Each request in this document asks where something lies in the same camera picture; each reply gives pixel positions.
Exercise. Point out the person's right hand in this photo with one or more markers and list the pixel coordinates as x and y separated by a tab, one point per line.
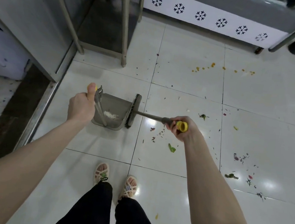
192	132

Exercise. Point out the person's left hand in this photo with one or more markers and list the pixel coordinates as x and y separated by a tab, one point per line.
81	107

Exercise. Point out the leaf debris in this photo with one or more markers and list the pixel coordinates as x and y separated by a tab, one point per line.
171	148

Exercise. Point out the grey broom with yellow cap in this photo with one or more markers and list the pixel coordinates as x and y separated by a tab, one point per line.
134	109

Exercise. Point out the person's right forearm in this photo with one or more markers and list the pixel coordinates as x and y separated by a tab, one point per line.
218	210

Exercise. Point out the person's left forearm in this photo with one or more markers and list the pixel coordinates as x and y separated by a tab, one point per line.
8	176

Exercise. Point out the person's left beige sandal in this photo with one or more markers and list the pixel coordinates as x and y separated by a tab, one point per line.
101	173

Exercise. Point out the person's beige sandal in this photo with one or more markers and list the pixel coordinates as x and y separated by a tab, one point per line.
101	173
128	187

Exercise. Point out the person's right beige sandal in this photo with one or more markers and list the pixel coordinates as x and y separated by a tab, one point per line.
128	187

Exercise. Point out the person's black trousers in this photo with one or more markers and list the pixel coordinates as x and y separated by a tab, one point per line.
92	214

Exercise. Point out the orange liquid spill drops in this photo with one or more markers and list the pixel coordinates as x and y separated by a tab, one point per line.
212	64

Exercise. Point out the stainless steel table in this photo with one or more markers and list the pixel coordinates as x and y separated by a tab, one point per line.
104	24

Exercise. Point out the white appliance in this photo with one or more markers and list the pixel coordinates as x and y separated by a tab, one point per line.
2	49

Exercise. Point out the grey glass display freezer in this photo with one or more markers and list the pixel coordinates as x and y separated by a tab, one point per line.
230	2

